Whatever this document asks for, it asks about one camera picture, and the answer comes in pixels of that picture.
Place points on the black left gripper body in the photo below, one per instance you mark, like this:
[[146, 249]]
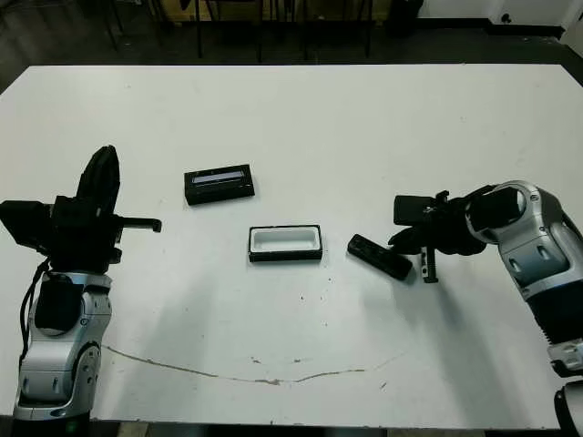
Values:
[[84, 236]]

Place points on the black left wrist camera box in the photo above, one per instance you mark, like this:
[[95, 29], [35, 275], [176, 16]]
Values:
[[25, 223]]

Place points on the small black round wall fitting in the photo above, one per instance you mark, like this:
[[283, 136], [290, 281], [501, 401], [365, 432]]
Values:
[[506, 18]]

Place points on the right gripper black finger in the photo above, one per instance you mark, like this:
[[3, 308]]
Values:
[[405, 234], [412, 248]]

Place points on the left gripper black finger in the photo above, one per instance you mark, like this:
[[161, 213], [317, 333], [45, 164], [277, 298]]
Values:
[[93, 182], [113, 182]]

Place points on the black phone-like camera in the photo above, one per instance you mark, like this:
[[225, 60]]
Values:
[[373, 255]]

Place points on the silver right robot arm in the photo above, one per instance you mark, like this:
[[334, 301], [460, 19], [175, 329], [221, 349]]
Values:
[[533, 236]]

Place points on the black box base white insert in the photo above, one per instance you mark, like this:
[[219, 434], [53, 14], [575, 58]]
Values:
[[282, 241]]

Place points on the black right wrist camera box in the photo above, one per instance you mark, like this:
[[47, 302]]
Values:
[[410, 209]]

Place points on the black box lid silver strip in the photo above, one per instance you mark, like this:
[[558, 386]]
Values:
[[218, 191]]

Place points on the black trash bin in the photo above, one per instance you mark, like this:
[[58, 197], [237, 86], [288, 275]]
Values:
[[405, 18]]

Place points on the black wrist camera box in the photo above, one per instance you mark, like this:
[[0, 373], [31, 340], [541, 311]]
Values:
[[25, 223], [410, 209]]

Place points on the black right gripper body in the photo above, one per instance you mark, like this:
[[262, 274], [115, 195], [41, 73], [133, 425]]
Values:
[[448, 227]]

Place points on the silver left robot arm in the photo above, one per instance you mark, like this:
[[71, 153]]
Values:
[[54, 359]]

